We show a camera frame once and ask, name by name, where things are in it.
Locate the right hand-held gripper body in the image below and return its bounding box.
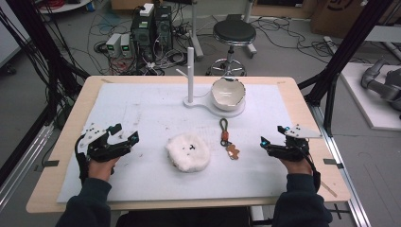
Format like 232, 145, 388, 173
268, 123, 323, 163

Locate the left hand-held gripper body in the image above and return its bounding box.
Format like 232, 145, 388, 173
77, 125, 132, 164

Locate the person's right hand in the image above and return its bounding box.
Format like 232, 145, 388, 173
279, 157, 314, 177

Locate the person's left hand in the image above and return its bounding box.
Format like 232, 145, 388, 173
87, 156, 121, 183

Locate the white table mat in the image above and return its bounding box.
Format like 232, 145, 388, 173
56, 82, 311, 203

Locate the white fluffy plush pouch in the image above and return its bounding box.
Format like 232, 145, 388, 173
165, 132, 212, 174

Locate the white ceramic bowl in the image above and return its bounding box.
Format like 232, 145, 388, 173
210, 77, 247, 112

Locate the white stand with pole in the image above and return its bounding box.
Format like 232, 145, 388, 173
175, 46, 247, 119

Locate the grey power supply unit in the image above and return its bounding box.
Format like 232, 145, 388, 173
105, 32, 123, 59
119, 33, 132, 58

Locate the white floor board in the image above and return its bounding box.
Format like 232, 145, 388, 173
340, 61, 401, 132

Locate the black computer tower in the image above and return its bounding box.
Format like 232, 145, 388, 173
130, 4, 174, 62

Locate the grey metal stand leg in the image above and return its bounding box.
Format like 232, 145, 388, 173
243, 0, 258, 59
188, 0, 205, 61

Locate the black round stool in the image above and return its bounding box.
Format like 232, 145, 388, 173
205, 18, 257, 77

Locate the white box on computer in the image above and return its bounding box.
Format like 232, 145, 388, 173
139, 2, 155, 18

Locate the cardboard box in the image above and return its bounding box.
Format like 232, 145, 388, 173
309, 0, 401, 40

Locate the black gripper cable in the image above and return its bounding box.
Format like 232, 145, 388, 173
74, 134, 92, 186
302, 147, 323, 194

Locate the gingerbread charm keychain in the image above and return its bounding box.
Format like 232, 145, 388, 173
218, 117, 241, 161

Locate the aluminium rail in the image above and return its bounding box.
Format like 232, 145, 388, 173
307, 103, 374, 227
0, 123, 55, 211

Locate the black metal frame post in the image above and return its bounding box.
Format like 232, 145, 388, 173
0, 0, 91, 127
297, 0, 395, 137

